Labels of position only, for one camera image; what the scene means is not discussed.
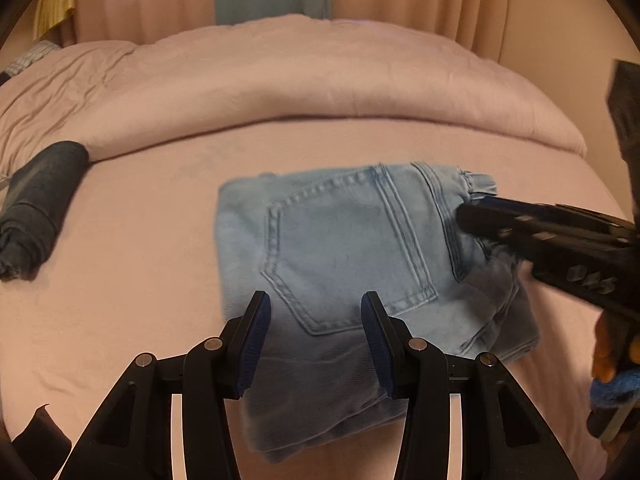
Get plaid pillow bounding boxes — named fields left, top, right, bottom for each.
left=2, top=40, right=62, bottom=79

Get pink duvet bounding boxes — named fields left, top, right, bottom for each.
left=0, top=17, right=589, bottom=177

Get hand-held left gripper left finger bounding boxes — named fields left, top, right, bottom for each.
left=57, top=290, right=273, bottom=480

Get person's right hand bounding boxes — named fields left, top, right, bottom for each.
left=591, top=312, right=640, bottom=384

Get light blue denim pants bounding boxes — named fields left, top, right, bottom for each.
left=215, top=161, right=542, bottom=465

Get pink bed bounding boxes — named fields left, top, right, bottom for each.
left=0, top=125, right=627, bottom=480

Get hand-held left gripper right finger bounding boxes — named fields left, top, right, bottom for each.
left=360, top=290, right=582, bottom=480

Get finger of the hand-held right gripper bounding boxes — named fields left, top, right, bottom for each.
left=472, top=196, right=640, bottom=241
left=457, top=203, right=640, bottom=312

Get dark cloth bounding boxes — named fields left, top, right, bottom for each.
left=11, top=404, right=74, bottom=480

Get dark folded pants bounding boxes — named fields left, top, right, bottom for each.
left=0, top=141, right=91, bottom=282

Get yellow cloth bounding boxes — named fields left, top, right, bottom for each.
left=32, top=0, right=77, bottom=42

